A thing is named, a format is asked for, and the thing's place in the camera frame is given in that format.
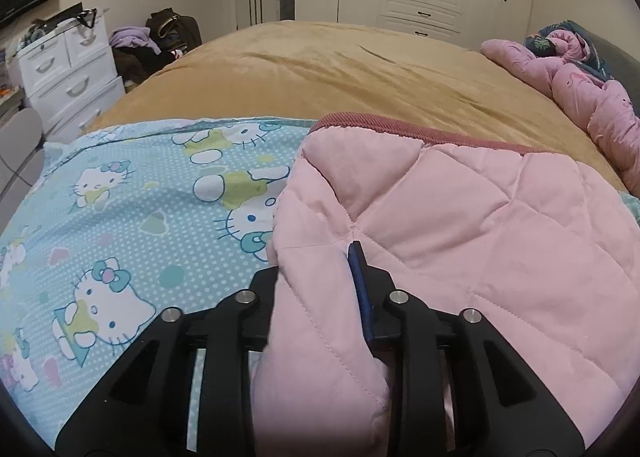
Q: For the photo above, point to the dark clothes pile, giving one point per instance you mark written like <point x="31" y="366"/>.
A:
<point x="140" y="64"/>

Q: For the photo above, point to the grey padded headboard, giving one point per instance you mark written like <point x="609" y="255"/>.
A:
<point x="617" y="62"/>

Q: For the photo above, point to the black bag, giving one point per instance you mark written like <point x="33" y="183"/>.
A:
<point x="60" y="19"/>

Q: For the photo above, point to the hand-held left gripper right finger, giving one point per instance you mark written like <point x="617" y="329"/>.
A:
<point x="360" y="287"/>

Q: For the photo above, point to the blue cartoon printed blanket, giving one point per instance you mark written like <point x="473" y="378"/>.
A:
<point x="125" y="217"/>

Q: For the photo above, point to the purple garment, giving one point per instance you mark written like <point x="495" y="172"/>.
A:
<point x="132" y="38"/>

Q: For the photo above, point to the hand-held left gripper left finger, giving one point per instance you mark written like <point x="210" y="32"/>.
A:
<point x="260" y="297"/>

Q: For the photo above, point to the tan bed cover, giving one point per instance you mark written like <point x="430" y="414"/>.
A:
<point x="325" y="72"/>

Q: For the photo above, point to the grey chair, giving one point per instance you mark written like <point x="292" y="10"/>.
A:
<point x="20" y="157"/>

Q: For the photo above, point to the pink puffy coat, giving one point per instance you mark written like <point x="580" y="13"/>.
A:
<point x="590" y="92"/>

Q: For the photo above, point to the white drawer cabinet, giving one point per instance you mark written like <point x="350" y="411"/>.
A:
<point x="70" y="82"/>

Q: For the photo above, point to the pink quilted jacket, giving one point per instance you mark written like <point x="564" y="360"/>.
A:
<point x="450" y="217"/>

